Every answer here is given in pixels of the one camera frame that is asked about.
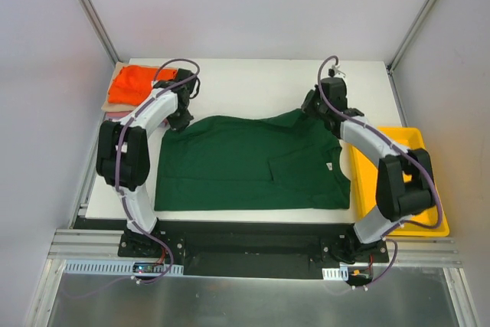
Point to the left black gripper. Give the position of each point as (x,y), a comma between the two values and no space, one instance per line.
(180,119)

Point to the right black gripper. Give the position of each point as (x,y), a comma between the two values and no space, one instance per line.
(311,106)

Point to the dark green t shirt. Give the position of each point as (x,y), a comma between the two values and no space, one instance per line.
(224,163)

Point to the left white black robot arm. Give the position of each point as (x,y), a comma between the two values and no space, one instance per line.
(122,157)

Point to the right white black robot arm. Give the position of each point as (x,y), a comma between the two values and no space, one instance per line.
(405,185)

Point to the folded pink t shirt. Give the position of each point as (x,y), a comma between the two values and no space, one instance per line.
(120,115)

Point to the folded orange t shirt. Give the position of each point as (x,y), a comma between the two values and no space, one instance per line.
(132,85)

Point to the folded beige t shirt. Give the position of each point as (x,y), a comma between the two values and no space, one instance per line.
(108,107)

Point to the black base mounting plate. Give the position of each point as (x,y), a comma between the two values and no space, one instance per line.
(256,250)

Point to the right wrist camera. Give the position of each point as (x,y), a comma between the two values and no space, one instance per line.
(334,90)

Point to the right aluminium frame post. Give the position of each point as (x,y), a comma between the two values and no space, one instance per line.
(414,29)

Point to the aluminium frame post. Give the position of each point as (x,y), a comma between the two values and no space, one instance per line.
(414,29)
(100,30)

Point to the aluminium front rail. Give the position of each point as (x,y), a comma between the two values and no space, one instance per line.
(100,239)

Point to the right white cable duct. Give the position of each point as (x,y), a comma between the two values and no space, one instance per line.
(335,274)

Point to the white cable duct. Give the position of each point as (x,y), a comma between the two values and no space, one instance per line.
(335,274)
(120,268)

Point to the left white cable duct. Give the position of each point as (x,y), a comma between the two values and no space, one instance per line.
(120,268)

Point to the left aluminium frame post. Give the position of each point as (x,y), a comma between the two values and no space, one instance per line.
(100,30)

